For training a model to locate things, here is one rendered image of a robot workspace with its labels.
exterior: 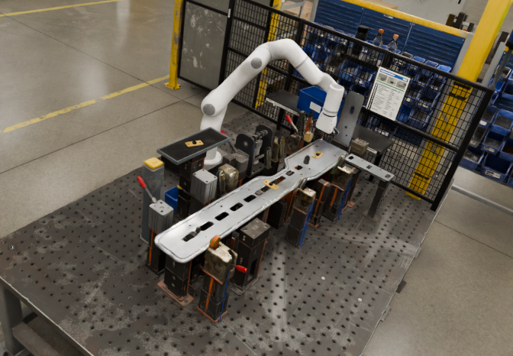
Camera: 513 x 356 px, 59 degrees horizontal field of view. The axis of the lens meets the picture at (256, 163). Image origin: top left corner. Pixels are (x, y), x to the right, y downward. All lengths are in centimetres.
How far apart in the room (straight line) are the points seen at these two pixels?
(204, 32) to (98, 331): 372
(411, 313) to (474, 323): 44
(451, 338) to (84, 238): 238
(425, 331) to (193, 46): 365
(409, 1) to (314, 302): 743
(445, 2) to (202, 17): 502
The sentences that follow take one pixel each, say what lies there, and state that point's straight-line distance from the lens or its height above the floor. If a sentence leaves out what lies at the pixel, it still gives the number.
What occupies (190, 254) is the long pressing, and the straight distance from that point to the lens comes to 187.
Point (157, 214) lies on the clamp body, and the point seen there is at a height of 105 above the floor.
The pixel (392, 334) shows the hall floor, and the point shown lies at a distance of 323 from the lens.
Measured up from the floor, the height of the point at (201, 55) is 53.
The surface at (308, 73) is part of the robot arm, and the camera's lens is 244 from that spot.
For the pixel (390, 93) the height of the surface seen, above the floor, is 131.
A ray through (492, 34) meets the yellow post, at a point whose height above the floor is 181.
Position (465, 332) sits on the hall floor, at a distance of 352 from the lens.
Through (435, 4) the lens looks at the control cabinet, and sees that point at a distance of 897.
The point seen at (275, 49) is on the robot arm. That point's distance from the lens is 245.
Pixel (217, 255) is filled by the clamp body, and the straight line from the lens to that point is 180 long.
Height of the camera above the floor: 231
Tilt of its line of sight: 32 degrees down
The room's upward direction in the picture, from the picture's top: 12 degrees clockwise
